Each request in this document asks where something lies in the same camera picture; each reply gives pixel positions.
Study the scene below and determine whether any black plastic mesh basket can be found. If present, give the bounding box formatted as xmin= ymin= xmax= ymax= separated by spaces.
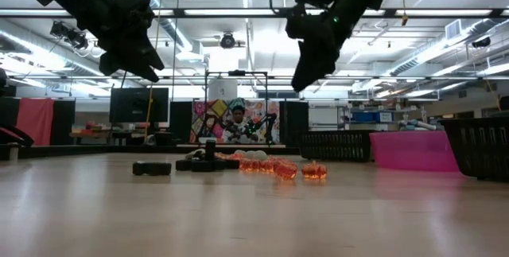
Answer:
xmin=299 ymin=130 xmax=374 ymax=163
xmin=438 ymin=116 xmax=509 ymax=182

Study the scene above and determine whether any red fabric curtain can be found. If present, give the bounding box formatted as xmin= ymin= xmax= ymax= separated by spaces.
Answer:
xmin=16 ymin=98 xmax=56 ymax=147

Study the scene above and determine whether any blue storage bin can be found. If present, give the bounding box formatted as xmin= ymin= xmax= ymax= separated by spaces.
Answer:
xmin=352 ymin=111 xmax=394 ymax=123

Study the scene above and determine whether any black ceiling projector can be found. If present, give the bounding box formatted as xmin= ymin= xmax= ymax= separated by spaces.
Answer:
xmin=49 ymin=21 xmax=89 ymax=51

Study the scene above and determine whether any black partition panel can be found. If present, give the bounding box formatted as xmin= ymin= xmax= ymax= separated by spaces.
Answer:
xmin=279 ymin=100 xmax=309 ymax=146
xmin=53 ymin=99 xmax=76 ymax=146
xmin=169 ymin=100 xmax=194 ymax=145

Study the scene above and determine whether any pink plastic bowl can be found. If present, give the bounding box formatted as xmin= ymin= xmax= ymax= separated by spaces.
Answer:
xmin=368 ymin=130 xmax=461 ymax=173

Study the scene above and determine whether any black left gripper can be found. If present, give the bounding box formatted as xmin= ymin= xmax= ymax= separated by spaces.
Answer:
xmin=76 ymin=0 xmax=166 ymax=84

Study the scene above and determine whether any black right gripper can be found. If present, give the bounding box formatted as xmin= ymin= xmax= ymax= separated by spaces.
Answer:
xmin=285 ymin=0 xmax=361 ymax=93

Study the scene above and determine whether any black round ceiling fixture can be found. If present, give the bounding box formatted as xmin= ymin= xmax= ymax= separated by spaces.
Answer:
xmin=220 ymin=32 xmax=237 ymax=49

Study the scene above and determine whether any black computer monitor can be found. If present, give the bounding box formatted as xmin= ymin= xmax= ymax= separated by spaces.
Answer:
xmin=109 ymin=87 xmax=170 ymax=124

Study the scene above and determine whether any person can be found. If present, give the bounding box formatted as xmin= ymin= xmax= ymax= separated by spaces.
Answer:
xmin=220 ymin=104 xmax=259 ymax=145

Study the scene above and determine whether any colourful patterned wall poster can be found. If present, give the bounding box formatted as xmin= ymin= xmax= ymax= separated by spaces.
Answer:
xmin=189 ymin=98 xmax=282 ymax=145

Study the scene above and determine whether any black aluminium table frame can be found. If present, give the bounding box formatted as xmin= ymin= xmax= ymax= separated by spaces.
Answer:
xmin=0 ymin=143 xmax=303 ymax=162

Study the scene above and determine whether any black background rig frame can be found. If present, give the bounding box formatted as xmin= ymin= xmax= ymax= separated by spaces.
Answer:
xmin=204 ymin=69 xmax=270 ymax=146

